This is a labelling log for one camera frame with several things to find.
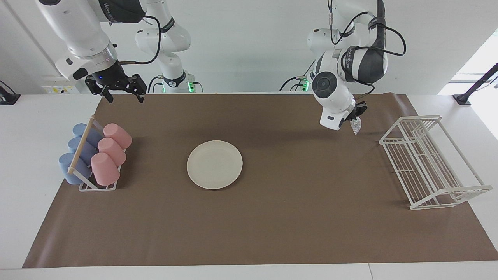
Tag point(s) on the black table clamp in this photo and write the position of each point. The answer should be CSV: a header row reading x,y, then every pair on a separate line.
x,y
8,97

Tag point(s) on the rack of pink blue cups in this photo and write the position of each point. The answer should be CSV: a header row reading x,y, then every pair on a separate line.
x,y
82,144

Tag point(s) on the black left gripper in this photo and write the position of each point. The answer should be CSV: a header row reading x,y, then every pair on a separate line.
x,y
360,109

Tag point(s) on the cream round plate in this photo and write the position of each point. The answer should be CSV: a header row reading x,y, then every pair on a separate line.
x,y
214,165

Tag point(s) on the blue cup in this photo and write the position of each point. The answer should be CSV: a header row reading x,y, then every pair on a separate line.
x,y
81,129
70,171
79,147

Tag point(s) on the white wall socket box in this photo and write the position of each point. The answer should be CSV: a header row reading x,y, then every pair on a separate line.
x,y
58,89

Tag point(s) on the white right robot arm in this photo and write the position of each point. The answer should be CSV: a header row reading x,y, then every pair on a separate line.
x,y
78,27

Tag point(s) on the black angled stand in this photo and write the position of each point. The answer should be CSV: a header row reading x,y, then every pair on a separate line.
x,y
472,87

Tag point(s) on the silver mesh sponge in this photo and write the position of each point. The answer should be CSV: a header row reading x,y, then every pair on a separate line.
x,y
356,126

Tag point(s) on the brown table mat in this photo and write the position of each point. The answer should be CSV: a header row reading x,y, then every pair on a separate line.
x,y
291,217

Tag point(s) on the pink cup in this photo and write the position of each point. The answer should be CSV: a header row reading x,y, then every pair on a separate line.
x,y
118,135
113,151
105,171

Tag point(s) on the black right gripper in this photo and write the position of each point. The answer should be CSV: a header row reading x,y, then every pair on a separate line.
x,y
113,77

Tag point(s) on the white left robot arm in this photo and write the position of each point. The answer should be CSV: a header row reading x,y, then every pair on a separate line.
x,y
334,89

